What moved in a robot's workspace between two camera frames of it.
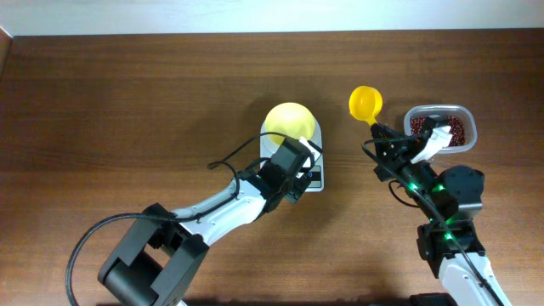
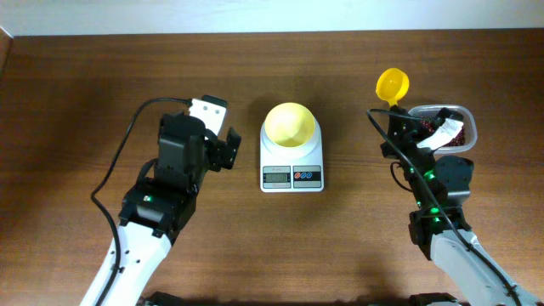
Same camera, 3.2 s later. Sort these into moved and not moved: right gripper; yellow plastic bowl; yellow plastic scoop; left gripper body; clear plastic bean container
Moved: yellow plastic scoop; right gripper; left gripper body
Not moved: clear plastic bean container; yellow plastic bowl
